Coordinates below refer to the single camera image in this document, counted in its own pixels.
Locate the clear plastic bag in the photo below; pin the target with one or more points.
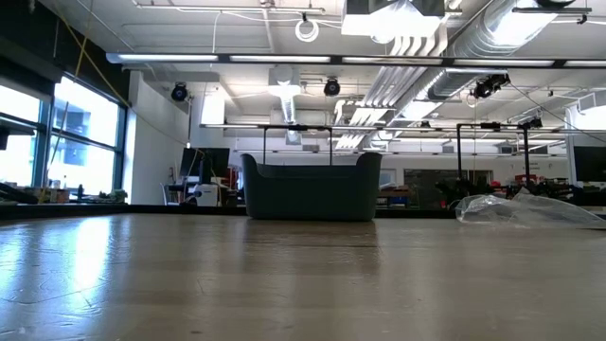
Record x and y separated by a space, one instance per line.
525 213

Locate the dark teal plastic bin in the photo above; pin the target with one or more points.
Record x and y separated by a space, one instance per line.
308 189

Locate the black monitor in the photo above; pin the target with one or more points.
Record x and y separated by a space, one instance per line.
203 161
590 163

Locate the long ceiling light bar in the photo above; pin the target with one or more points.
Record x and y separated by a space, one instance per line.
165 58

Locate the large window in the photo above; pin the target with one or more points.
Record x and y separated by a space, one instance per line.
85 137

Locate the tall black rig frame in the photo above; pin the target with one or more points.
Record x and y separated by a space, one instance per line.
492 125

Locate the black ceiling camera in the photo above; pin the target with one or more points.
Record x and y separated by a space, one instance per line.
490 85

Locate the silver ventilation duct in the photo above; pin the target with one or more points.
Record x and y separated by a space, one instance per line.
497 33

